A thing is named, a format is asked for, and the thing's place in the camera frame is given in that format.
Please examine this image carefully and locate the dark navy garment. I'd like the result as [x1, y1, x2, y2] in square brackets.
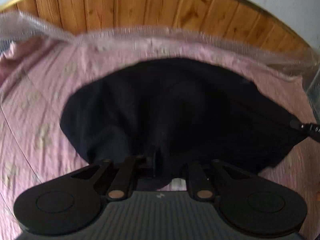
[60, 58, 305, 191]

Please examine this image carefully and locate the pink bear print quilt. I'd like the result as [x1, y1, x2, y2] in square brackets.
[1, 37, 315, 239]

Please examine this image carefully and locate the clear bubble wrap sheet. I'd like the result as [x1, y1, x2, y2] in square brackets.
[1, 11, 319, 120]

